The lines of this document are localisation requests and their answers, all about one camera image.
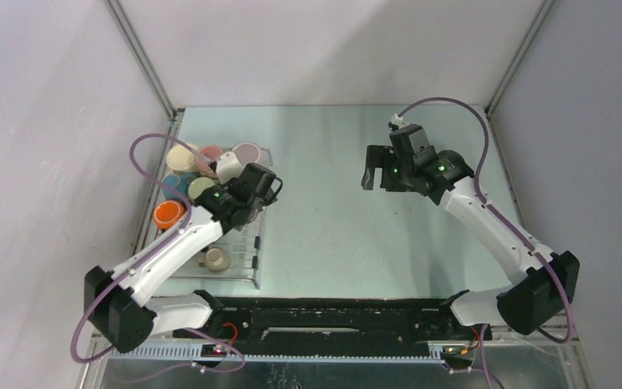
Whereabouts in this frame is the light green mug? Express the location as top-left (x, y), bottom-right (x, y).
top-left (187, 177), bottom-right (217, 202)

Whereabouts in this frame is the light blue mug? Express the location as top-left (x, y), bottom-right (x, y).
top-left (161, 172), bottom-right (198, 200)

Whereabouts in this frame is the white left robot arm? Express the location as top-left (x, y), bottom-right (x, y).
top-left (82, 163), bottom-right (283, 353)

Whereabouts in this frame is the cream mug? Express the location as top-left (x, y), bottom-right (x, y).
top-left (164, 144), bottom-right (198, 173)

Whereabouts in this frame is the lilac mug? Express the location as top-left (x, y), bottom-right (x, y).
top-left (232, 142), bottom-right (266, 166)

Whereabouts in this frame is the pink mug white inside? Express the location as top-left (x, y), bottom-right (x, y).
top-left (215, 152), bottom-right (245, 185)

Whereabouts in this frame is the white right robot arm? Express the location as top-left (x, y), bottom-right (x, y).
top-left (361, 124), bottom-right (580, 339)

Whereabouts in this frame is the orange mug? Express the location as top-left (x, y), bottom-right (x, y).
top-left (151, 199), bottom-right (186, 231)

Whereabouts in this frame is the small beige cup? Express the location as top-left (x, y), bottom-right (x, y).
top-left (203, 247), bottom-right (232, 274)

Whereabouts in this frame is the metal wire dish rack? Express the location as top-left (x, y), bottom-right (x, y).
top-left (171, 147), bottom-right (272, 290)

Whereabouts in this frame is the grey cable tray strip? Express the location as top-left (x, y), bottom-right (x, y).
top-left (108, 343), bottom-right (446, 365)

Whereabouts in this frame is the pink patterned mug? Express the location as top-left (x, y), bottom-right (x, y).
top-left (195, 145), bottom-right (224, 178)

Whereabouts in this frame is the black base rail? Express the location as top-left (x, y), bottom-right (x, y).
top-left (200, 297), bottom-right (492, 358)

